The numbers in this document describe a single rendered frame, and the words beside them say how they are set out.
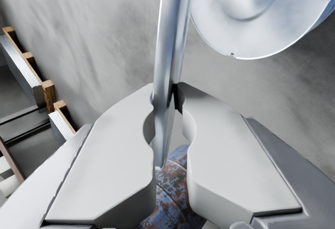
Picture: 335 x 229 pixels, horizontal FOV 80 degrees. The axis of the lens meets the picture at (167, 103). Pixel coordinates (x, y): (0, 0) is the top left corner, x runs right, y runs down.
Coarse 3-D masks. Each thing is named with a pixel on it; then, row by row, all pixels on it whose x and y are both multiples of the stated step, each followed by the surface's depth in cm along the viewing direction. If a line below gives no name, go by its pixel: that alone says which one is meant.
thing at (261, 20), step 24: (192, 0) 48; (216, 0) 44; (240, 0) 40; (264, 0) 38; (288, 0) 36; (312, 0) 33; (216, 24) 47; (240, 24) 43; (264, 24) 40; (288, 24) 37; (312, 24) 35; (216, 48) 49; (240, 48) 45; (264, 48) 42
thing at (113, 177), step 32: (128, 96) 10; (96, 128) 8; (128, 128) 8; (96, 160) 7; (128, 160) 7; (64, 192) 6; (96, 192) 6; (128, 192) 6; (64, 224) 5; (96, 224) 5; (128, 224) 6
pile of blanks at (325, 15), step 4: (332, 0) 34; (332, 4) 37; (328, 8) 36; (332, 8) 40; (324, 12) 35; (328, 12) 39; (324, 16) 39; (320, 20) 39; (316, 24) 40; (312, 28) 41
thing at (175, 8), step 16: (176, 0) 8; (160, 16) 8; (176, 16) 8; (160, 32) 8; (176, 32) 8; (160, 48) 9; (176, 48) 10; (160, 64) 9; (176, 64) 12; (160, 80) 9; (176, 80) 17; (160, 96) 10; (160, 112) 10; (160, 128) 11; (160, 144) 12; (160, 160) 14
